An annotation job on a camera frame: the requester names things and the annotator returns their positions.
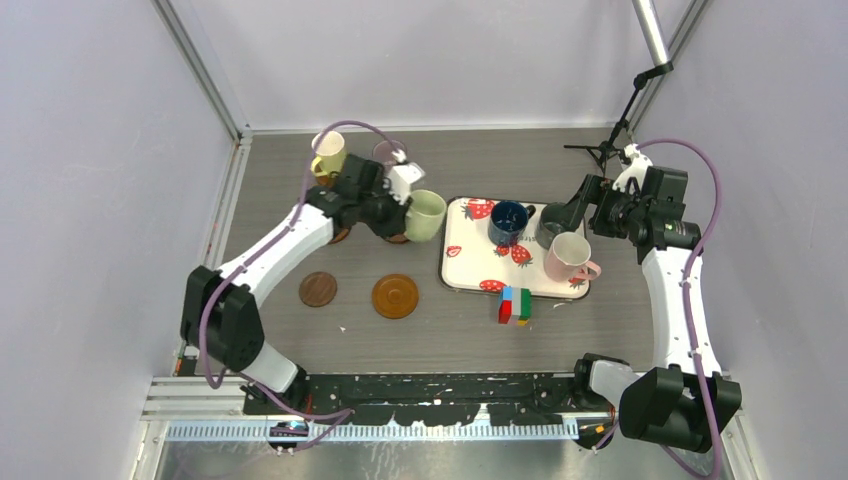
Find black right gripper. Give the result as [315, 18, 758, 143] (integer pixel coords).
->
[557, 173, 649, 240]

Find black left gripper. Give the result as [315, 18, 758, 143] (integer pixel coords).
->
[357, 179, 412, 241]

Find dark green mug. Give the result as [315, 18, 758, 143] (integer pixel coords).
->
[535, 202, 583, 250]

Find lilac mug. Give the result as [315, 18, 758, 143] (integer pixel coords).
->
[371, 140, 407, 167]

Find cream mug yellow handle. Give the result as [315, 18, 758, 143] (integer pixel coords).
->
[310, 131, 347, 178]

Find light green mug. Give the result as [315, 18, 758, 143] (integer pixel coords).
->
[404, 190, 447, 243]

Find pink mug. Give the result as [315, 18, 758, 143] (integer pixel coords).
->
[543, 232, 602, 282]

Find dark brown wooden coaster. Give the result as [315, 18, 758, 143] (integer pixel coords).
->
[298, 271, 338, 308]

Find cream tray with black rim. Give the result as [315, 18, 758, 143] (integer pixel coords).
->
[439, 197, 590, 300]

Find multicolour toy brick block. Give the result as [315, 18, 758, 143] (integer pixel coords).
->
[497, 286, 532, 326]

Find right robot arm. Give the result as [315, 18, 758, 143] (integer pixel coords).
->
[565, 167, 742, 453]

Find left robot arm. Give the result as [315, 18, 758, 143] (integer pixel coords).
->
[180, 154, 425, 414]

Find dark blue mug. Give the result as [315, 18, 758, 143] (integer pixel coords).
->
[487, 200, 536, 247]

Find silver pole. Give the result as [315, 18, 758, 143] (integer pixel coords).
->
[632, 0, 671, 67]

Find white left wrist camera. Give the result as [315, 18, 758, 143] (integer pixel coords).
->
[386, 162, 425, 205]

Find black camera tripod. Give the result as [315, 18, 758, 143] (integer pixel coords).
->
[563, 61, 675, 167]

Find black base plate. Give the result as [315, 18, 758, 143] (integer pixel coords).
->
[277, 372, 617, 427]

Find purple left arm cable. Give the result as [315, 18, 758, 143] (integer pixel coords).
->
[197, 119, 407, 454]

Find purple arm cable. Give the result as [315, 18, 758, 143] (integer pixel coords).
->
[197, 119, 407, 454]
[592, 138, 725, 480]

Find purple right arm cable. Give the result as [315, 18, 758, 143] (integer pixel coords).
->
[592, 138, 725, 480]

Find aluminium front rail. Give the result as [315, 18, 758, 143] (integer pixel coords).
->
[140, 370, 745, 444]

